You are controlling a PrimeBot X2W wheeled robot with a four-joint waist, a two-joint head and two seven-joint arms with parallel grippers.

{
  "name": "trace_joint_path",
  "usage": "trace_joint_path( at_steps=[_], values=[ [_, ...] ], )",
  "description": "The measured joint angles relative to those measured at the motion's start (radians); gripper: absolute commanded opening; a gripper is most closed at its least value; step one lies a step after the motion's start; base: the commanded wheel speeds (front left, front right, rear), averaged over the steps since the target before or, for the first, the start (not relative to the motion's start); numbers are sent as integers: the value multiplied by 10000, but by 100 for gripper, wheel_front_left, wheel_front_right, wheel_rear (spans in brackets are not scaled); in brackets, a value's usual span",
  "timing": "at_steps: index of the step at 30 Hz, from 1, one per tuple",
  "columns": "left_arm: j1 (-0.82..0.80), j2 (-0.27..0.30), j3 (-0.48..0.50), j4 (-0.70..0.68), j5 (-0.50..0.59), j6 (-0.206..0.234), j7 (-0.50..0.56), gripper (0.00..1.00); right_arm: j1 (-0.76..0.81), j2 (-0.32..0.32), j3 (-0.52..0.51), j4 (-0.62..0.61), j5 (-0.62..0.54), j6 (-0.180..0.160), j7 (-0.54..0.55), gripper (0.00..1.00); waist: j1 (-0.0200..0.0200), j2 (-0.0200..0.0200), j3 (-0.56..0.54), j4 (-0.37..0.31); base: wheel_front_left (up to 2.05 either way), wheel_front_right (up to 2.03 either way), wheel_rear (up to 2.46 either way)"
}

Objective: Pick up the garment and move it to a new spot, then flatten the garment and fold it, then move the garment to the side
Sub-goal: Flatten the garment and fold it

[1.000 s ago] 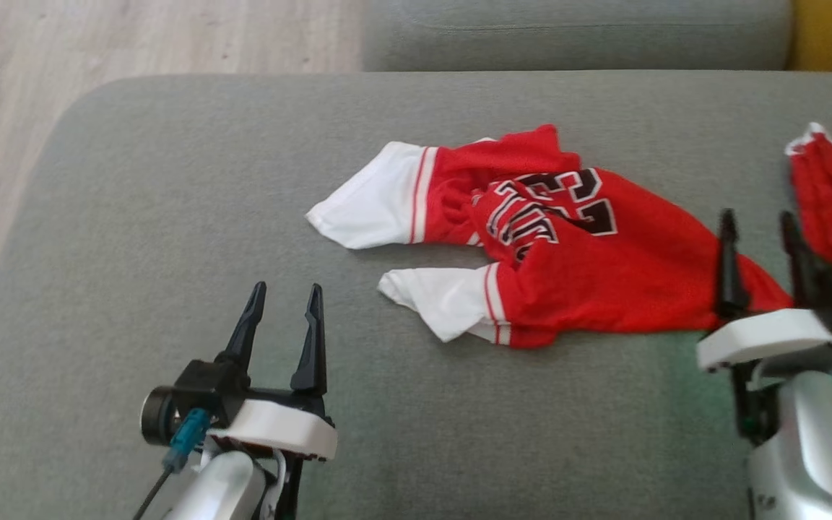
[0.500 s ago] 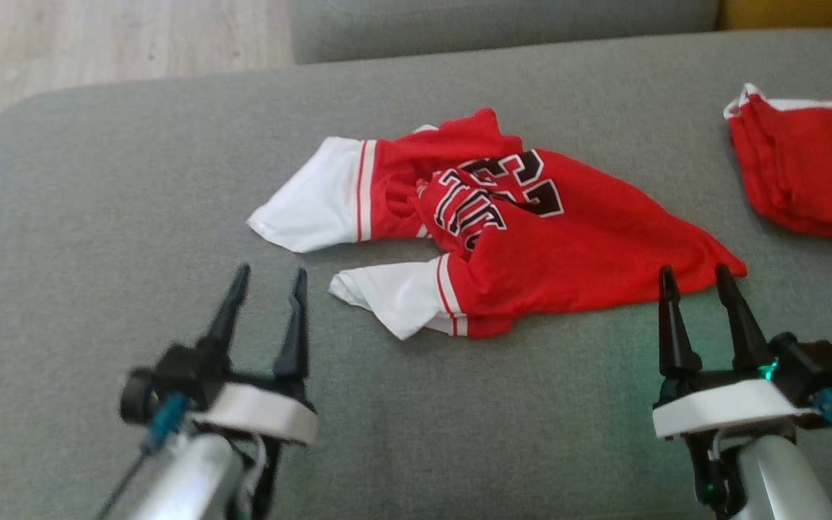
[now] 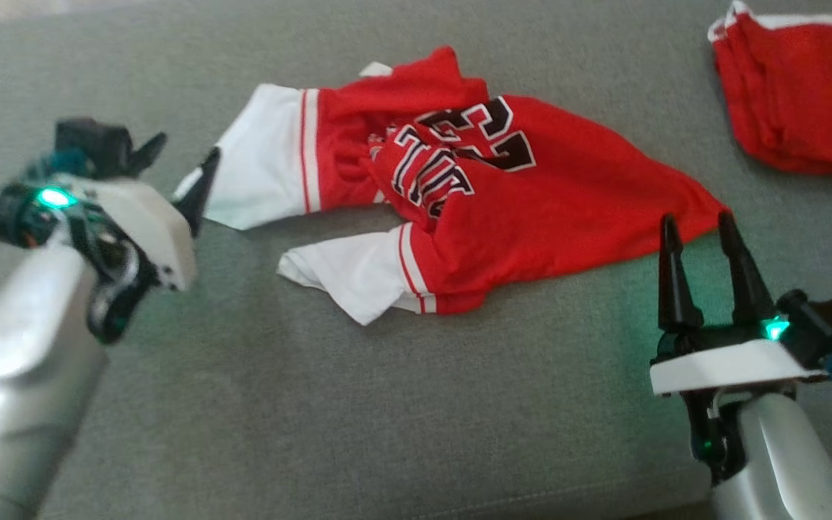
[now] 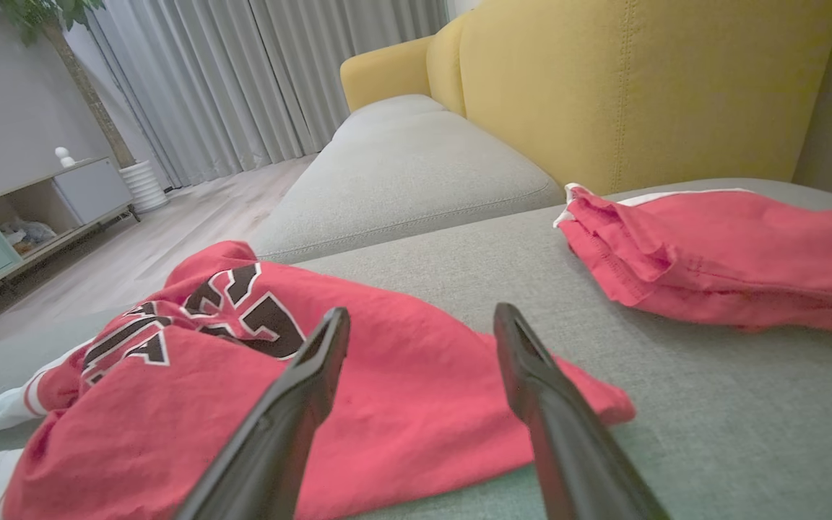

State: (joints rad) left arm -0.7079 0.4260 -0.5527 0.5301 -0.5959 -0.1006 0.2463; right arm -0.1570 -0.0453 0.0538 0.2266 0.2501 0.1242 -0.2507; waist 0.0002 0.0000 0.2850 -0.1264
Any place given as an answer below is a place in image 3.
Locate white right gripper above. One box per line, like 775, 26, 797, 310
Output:
649, 209, 828, 486

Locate red shorts with white trim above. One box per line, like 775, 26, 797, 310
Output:
707, 0, 832, 183

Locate grey sofa ottoman cushion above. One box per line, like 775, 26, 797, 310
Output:
0, 0, 832, 520

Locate red jersey with white sleeves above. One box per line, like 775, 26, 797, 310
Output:
173, 45, 727, 327

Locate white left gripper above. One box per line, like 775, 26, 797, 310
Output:
0, 131, 222, 345

